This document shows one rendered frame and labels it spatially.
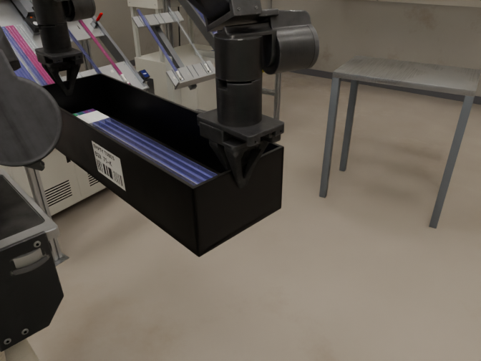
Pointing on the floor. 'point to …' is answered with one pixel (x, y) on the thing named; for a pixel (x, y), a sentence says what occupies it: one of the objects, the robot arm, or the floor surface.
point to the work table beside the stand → (353, 66)
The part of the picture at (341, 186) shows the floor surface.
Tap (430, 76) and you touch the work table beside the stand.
